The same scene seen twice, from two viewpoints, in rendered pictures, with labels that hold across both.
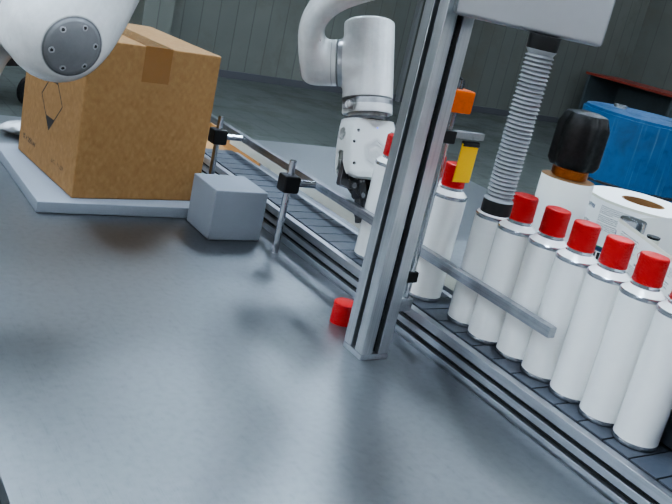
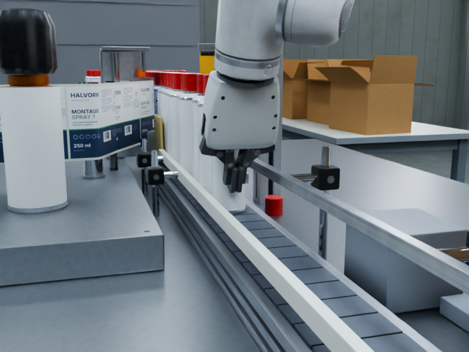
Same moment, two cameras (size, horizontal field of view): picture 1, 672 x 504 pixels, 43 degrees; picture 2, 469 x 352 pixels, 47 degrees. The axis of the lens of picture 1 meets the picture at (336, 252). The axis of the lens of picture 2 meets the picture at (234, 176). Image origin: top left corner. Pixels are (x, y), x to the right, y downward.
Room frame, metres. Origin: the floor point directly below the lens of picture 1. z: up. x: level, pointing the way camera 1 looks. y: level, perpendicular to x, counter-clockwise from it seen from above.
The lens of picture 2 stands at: (2.09, 0.22, 1.09)
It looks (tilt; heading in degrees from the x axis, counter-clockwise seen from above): 11 degrees down; 199
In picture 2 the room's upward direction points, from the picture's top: straight up
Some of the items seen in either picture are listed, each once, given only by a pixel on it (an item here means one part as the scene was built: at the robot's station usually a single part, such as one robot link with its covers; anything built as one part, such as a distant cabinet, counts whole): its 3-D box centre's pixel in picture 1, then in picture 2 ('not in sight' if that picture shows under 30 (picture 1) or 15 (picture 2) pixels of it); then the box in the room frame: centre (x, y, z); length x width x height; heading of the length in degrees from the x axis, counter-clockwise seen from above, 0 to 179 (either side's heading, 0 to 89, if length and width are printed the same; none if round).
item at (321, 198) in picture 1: (358, 221); (220, 214); (1.45, -0.03, 0.91); 1.07 x 0.01 x 0.02; 35
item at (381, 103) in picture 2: not in sight; (370, 93); (-0.77, -0.04, 0.97); 0.51 x 0.42 x 0.37; 131
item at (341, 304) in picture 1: (343, 311); (273, 204); (1.16, -0.03, 0.85); 0.03 x 0.03 x 0.03
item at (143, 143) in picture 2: not in sight; (151, 166); (1.09, -0.32, 0.89); 0.06 x 0.03 x 0.12; 125
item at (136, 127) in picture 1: (114, 104); not in sight; (1.57, 0.46, 0.99); 0.30 x 0.24 x 0.27; 40
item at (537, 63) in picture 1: (519, 126); not in sight; (1.00, -0.17, 1.18); 0.04 x 0.04 x 0.21
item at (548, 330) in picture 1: (328, 191); (273, 174); (1.41, 0.03, 0.96); 1.07 x 0.01 x 0.01; 35
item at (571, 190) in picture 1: (561, 199); (31, 111); (1.41, -0.35, 1.03); 0.09 x 0.09 x 0.30
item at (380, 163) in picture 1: (383, 197); (228, 144); (1.34, -0.05, 0.98); 0.05 x 0.05 x 0.20
